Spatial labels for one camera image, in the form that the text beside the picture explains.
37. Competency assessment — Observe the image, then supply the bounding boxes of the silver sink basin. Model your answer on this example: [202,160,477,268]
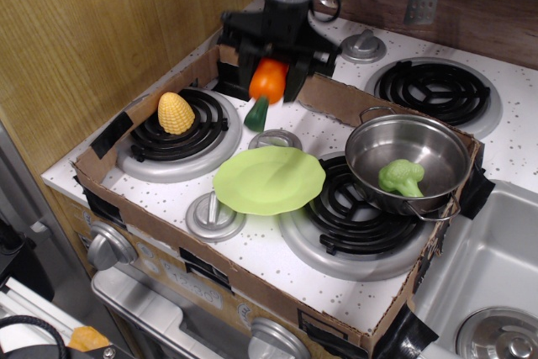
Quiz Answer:
[414,182,537,358]

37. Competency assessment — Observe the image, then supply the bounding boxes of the silver middle stovetop knob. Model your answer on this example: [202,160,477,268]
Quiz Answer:
[248,129,303,150]

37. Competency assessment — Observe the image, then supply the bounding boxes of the silver left oven knob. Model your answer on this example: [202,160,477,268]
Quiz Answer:
[87,221,138,271]

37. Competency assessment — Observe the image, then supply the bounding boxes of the silver front stovetop knob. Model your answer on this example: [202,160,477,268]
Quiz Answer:
[185,192,245,243]

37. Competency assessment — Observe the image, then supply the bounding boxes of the orange object bottom left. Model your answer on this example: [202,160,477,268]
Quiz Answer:
[67,325,110,352]

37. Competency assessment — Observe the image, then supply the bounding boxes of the silver right oven knob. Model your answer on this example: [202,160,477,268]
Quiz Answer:
[247,317,311,359]

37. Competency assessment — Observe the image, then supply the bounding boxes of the stainless steel pot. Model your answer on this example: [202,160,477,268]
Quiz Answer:
[345,106,472,222]

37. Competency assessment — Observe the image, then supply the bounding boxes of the stove burner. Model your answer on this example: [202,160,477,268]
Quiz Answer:
[117,87,242,183]
[279,152,433,282]
[365,57,503,139]

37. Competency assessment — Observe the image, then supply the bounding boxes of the silver sink drain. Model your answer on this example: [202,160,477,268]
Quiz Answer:
[455,307,537,358]

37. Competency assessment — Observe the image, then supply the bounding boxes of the back right stove burner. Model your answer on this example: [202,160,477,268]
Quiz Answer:
[365,57,503,139]

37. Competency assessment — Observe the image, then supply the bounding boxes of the silver back stovetop knob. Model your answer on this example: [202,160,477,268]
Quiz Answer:
[340,29,387,64]

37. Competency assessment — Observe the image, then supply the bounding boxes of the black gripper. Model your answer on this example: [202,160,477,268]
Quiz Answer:
[219,0,340,102]

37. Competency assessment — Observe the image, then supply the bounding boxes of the silver oven door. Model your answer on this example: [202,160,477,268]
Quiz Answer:
[92,267,249,358]

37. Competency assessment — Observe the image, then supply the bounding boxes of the black cable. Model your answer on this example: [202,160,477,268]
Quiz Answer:
[0,314,68,359]

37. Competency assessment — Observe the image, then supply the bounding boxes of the silver oven knob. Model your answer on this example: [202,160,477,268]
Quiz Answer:
[247,317,311,359]
[87,221,138,271]

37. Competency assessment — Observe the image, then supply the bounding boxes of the orange toy carrot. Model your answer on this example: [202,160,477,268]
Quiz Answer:
[244,58,289,133]

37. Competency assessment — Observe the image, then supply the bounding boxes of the silver stovetop knob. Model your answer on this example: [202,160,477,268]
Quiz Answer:
[340,29,387,64]
[185,192,245,243]
[248,129,303,150]

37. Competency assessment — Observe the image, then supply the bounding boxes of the light green plastic plate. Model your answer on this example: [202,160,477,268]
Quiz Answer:
[213,146,326,216]

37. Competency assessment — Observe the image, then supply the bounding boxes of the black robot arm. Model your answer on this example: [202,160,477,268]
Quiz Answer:
[215,0,341,103]

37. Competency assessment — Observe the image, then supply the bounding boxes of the green toy broccoli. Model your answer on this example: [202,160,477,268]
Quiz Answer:
[377,159,425,198]

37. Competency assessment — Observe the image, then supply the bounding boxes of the front left stove burner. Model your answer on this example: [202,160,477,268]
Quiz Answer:
[117,87,242,183]

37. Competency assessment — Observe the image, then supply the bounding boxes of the front right stove burner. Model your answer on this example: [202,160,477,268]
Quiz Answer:
[279,152,433,282]

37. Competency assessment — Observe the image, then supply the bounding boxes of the yellow toy corn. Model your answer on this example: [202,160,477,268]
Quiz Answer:
[157,92,195,135]

